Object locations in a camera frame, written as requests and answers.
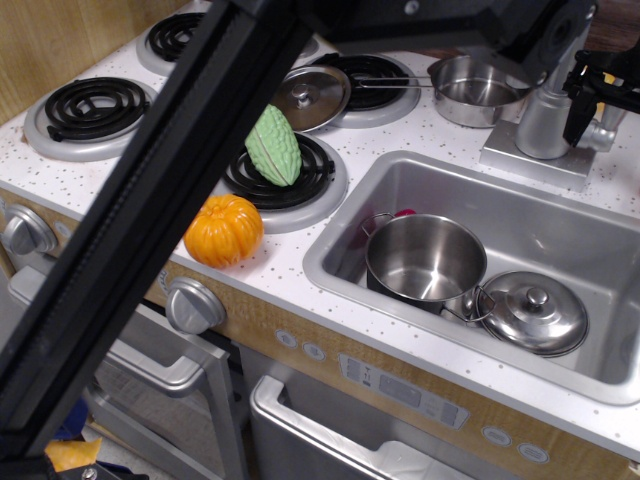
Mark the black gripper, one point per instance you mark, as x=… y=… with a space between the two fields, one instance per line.
x=605 y=77

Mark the steel lid on stove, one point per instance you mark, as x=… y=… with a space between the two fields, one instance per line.
x=312 y=96

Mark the green toy bitter gourd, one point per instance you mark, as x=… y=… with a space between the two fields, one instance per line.
x=273 y=148

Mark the right silver stove knob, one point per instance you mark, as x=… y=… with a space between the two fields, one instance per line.
x=191 y=308

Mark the silver toy faucet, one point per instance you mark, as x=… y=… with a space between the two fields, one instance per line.
x=535 y=148

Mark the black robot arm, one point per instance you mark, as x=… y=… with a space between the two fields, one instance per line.
x=223 y=82

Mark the grey control panel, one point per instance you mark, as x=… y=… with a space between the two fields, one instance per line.
x=422 y=401

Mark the back left black burner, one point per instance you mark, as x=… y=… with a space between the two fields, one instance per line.
x=161 y=46

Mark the left silver stove knob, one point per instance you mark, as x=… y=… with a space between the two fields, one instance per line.
x=26 y=232

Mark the orange toy pumpkin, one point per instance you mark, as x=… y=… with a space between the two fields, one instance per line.
x=226 y=230

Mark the steel pot in sink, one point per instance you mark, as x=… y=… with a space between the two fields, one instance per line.
x=426 y=261

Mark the silver stove knob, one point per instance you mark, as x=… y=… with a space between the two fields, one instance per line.
x=26 y=232
x=191 y=308

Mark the steel lid in sink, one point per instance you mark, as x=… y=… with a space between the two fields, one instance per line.
x=532 y=311

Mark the silver toy faucet lever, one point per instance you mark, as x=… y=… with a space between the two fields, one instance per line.
x=601 y=132

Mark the back right black burner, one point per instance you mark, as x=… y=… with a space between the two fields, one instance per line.
x=382 y=89

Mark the toy oven door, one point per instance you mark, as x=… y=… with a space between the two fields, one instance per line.
x=176 y=400

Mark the steel saucepan with handle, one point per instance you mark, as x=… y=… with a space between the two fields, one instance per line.
x=473 y=94

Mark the toy dishwasher door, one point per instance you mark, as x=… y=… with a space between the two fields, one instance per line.
x=323 y=434

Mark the front left black burner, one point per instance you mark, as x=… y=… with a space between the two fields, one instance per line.
x=88 y=120

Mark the silver toy sink basin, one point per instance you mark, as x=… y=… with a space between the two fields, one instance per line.
x=592 y=251

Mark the pink object in sink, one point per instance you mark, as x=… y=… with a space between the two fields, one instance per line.
x=404 y=212

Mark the yellow object on floor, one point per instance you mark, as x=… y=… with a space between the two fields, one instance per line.
x=71 y=454

